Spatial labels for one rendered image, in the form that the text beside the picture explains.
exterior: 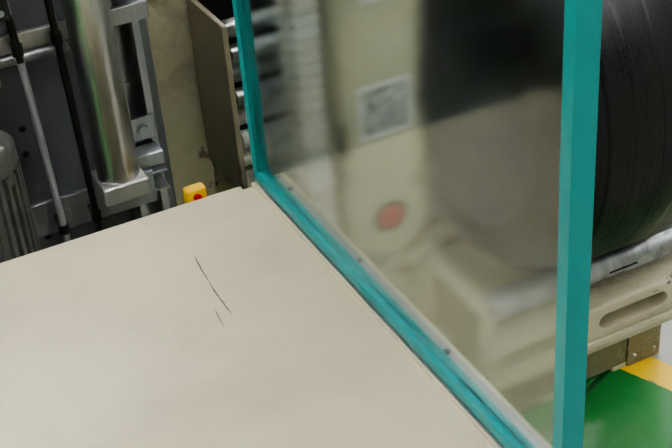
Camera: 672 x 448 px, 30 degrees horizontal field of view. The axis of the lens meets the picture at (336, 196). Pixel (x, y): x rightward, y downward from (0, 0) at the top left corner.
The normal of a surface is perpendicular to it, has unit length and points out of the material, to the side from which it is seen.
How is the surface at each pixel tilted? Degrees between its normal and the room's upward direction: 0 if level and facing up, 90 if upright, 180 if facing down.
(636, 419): 0
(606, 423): 0
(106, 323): 0
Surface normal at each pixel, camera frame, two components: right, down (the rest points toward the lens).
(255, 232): -0.07, -0.84
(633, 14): 0.34, -0.10
